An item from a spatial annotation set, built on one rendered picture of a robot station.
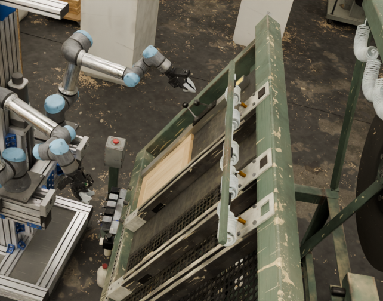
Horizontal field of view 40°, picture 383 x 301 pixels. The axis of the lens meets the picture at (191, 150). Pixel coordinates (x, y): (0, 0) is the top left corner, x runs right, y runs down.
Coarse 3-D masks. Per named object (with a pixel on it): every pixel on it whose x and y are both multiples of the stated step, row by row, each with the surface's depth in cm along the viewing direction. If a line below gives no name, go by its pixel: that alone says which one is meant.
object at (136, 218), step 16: (256, 96) 232; (240, 112) 236; (240, 128) 239; (192, 160) 262; (208, 160) 254; (176, 176) 268; (192, 176) 262; (160, 192) 273; (176, 192) 270; (144, 208) 280; (160, 208) 279; (128, 224) 290
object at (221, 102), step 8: (248, 80) 277; (240, 88) 277; (224, 96) 282; (224, 104) 284; (208, 112) 289; (216, 112) 288; (200, 120) 293; (208, 120) 292; (192, 128) 297; (184, 136) 301; (176, 144) 306; (168, 152) 311; (160, 160) 315; (144, 168) 327; (152, 168) 320; (144, 176) 325
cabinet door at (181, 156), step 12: (180, 144) 304; (192, 144) 293; (168, 156) 309; (180, 156) 294; (156, 168) 315; (168, 168) 300; (180, 168) 285; (144, 180) 321; (156, 180) 305; (168, 180) 290; (144, 192) 310
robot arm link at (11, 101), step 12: (0, 96) 245; (12, 96) 247; (12, 108) 246; (24, 108) 245; (24, 120) 246; (36, 120) 244; (48, 120) 245; (48, 132) 244; (60, 132) 243; (72, 132) 246
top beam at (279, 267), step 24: (264, 24) 274; (264, 48) 256; (264, 72) 240; (264, 120) 214; (288, 120) 218; (264, 144) 203; (288, 144) 205; (288, 168) 194; (264, 192) 184; (288, 192) 183; (288, 216) 174; (264, 240) 168; (288, 240) 166; (264, 264) 162; (288, 264) 158; (264, 288) 155; (288, 288) 151
